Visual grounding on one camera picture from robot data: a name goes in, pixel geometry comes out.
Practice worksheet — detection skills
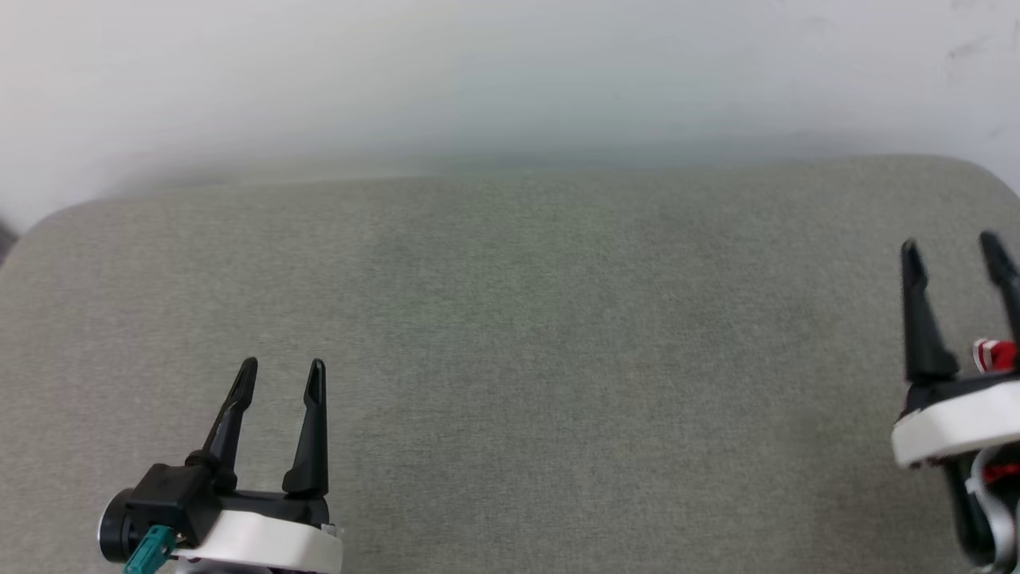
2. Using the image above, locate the red and white jersey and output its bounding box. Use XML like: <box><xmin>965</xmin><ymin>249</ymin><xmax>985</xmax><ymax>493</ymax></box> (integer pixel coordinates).
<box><xmin>972</xmin><ymin>338</ymin><xmax>1019</xmax><ymax>375</ymax></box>

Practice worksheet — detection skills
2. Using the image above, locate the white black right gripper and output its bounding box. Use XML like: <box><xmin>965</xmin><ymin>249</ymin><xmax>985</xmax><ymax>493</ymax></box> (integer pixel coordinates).
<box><xmin>890</xmin><ymin>231</ymin><xmax>1020</xmax><ymax>471</ymax></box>

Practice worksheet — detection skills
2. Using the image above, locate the teal cable connector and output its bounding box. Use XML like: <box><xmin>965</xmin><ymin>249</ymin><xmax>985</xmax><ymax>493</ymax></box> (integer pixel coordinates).
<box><xmin>122</xmin><ymin>525</ymin><xmax>177</xmax><ymax>574</ymax></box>

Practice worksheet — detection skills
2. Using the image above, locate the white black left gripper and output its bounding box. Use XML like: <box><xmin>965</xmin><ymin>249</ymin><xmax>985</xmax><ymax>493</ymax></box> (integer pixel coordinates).
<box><xmin>171</xmin><ymin>357</ymin><xmax>344</xmax><ymax>572</ymax></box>

